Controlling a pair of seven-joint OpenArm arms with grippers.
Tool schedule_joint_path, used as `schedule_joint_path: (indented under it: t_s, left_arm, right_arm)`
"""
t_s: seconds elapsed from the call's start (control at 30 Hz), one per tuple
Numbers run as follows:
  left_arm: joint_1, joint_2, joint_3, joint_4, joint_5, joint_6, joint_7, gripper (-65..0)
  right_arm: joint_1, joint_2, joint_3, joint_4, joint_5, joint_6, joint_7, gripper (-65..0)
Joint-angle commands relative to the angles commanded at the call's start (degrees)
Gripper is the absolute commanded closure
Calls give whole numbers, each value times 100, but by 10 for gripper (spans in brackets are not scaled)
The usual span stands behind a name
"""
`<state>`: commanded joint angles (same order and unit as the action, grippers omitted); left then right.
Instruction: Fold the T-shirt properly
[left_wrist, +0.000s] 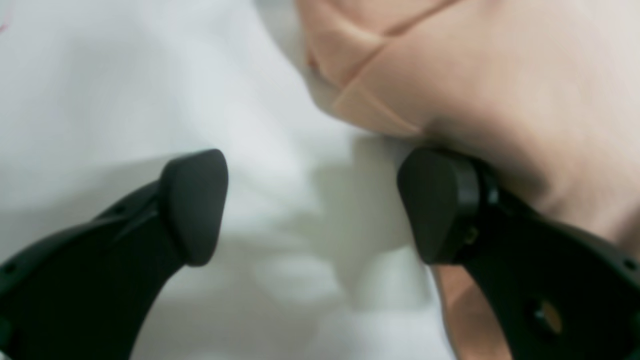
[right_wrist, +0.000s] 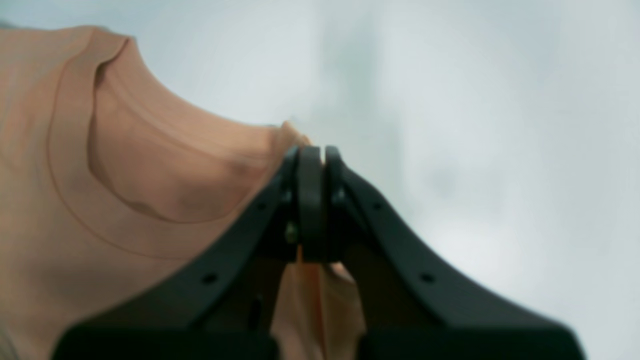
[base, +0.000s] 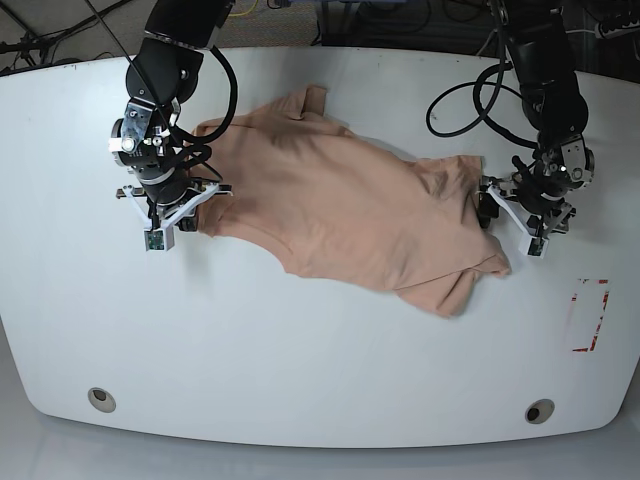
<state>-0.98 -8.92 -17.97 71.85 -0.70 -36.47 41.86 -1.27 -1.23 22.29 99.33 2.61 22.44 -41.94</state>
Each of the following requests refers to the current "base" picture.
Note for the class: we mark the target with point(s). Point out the white power strip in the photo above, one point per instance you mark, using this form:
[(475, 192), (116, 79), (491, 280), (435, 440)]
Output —
[(618, 25)]

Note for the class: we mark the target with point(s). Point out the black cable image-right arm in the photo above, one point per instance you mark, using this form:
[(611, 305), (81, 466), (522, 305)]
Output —
[(486, 89)]

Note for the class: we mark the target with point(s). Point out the red tape rectangle marking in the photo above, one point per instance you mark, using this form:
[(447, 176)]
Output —
[(586, 315)]

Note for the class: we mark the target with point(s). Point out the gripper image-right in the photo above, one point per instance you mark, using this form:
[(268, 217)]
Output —
[(567, 166)]

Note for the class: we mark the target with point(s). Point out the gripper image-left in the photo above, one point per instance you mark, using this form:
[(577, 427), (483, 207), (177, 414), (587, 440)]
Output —
[(141, 142)]

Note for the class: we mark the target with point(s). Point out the left table cable grommet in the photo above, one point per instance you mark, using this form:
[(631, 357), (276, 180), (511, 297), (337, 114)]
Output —
[(101, 400)]

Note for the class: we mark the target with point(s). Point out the table cable grommet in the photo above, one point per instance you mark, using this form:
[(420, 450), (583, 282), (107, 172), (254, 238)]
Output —
[(101, 400), (539, 411)]

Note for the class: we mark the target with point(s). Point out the peach t-shirt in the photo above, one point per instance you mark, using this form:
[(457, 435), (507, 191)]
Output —
[(328, 204)]

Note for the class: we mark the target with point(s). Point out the right table cable grommet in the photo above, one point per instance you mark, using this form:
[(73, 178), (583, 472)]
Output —
[(539, 411)]

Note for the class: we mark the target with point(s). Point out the black tripod stand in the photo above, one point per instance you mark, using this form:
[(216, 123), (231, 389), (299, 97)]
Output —
[(34, 50)]

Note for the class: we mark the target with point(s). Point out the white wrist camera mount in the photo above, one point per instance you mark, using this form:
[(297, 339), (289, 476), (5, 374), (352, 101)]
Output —
[(535, 226), (160, 219)]

